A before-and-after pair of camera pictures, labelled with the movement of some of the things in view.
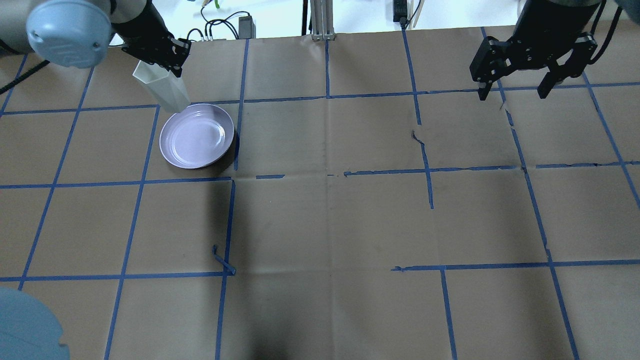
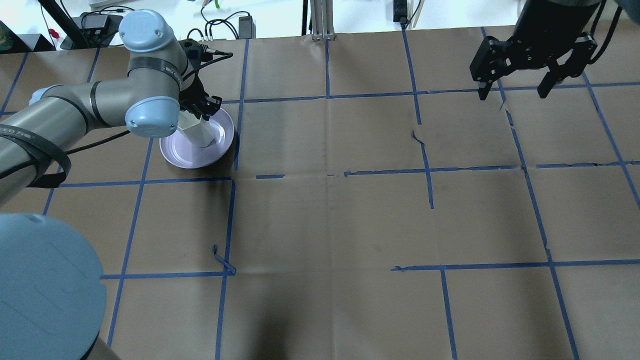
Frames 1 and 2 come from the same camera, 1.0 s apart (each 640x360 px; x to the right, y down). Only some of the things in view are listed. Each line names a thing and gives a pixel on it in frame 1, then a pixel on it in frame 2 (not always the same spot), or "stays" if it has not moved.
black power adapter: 247,28 stays
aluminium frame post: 322,20 stays
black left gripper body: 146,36 -> 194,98
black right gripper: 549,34 stays
